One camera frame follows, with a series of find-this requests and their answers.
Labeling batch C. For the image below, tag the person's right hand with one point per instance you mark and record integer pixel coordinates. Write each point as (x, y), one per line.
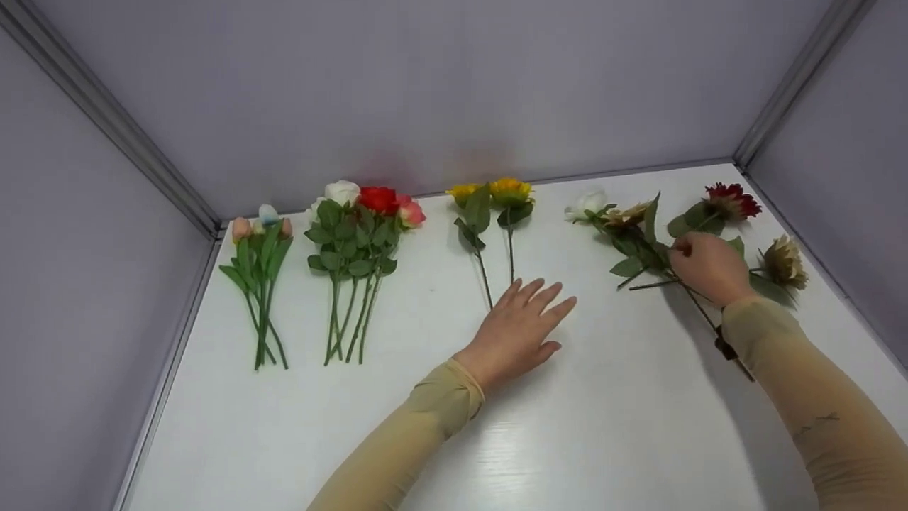
(711, 268)

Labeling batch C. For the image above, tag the person's left hand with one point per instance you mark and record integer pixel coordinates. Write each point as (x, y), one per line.
(512, 339)

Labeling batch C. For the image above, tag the person's left thumb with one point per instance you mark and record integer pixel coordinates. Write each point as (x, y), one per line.
(547, 350)

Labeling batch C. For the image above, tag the person's left middle finger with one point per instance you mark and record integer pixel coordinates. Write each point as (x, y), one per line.
(547, 297)

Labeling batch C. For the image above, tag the person's left index finger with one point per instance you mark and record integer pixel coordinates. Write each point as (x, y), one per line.
(560, 313)

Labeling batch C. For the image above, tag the person's left ring finger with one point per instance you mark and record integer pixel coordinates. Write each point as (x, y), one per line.
(529, 292)

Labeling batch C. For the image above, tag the person's left little finger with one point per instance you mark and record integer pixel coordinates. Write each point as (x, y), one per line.
(510, 292)

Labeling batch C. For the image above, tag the person's right fingers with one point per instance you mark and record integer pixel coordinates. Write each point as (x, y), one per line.
(681, 253)

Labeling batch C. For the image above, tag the dark red daisy flower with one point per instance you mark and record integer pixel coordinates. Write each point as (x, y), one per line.
(732, 201)

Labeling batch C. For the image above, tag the person's right forearm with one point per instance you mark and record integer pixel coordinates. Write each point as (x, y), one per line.
(816, 404)

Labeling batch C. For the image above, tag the person's left forearm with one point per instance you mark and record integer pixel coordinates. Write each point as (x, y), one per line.
(404, 443)

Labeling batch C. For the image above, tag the beige daisy flower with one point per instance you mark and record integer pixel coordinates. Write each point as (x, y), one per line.
(783, 262)
(628, 215)

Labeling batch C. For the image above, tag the white peony flower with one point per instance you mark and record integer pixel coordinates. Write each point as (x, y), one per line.
(587, 205)

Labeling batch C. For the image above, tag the yellow sunflower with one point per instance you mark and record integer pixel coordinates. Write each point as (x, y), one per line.
(463, 191)
(510, 191)

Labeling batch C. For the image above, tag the pink rose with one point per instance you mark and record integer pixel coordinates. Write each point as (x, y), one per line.
(411, 212)

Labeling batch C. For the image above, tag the red rose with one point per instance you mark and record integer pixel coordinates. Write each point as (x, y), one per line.
(378, 200)

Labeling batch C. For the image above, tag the white rose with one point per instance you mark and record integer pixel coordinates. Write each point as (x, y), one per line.
(342, 191)
(313, 210)

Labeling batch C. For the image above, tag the light blue tulip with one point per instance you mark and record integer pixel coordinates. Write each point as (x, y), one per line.
(269, 213)

